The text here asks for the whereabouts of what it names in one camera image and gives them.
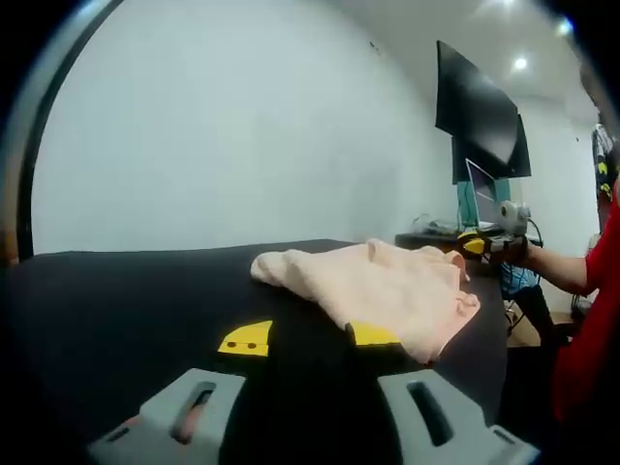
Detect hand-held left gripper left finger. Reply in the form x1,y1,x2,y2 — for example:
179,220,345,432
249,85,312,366
86,318,275,465

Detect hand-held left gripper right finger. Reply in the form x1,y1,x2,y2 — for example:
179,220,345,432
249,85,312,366
342,319,542,465

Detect pink towel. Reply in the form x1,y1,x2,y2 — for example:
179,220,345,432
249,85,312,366
250,236,481,364

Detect open laptop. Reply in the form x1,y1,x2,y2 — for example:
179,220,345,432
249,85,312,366
465,158,505,230

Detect clear plastic item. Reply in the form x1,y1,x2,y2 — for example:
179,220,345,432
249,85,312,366
411,213,460,234

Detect dark background desk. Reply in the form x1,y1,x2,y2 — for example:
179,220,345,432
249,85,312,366
394,231,544,278

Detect black chair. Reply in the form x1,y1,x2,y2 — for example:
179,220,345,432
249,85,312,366
501,283,573,348

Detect black white patterned cloth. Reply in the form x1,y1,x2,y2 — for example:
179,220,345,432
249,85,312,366
591,122,620,200

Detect person in red shirt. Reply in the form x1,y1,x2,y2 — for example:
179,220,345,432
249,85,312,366
550,181,620,423

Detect large black monitor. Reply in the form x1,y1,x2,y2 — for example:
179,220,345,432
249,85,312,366
434,39,520,170

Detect black table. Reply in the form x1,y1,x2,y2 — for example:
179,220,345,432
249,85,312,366
5,236,510,465

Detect black door frame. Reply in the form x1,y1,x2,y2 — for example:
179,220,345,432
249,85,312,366
7,0,125,265

